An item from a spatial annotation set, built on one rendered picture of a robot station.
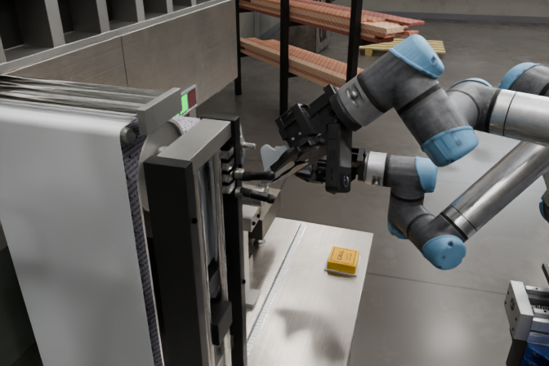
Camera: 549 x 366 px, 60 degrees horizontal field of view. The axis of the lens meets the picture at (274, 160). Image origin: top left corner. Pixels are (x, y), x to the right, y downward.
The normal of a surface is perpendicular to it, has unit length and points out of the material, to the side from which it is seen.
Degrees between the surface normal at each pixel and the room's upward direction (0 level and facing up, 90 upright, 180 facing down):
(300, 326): 0
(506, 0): 90
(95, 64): 90
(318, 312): 0
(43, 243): 90
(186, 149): 0
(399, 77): 78
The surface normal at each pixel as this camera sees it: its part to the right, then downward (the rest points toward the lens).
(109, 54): 0.96, 0.13
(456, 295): 0.00, -0.90
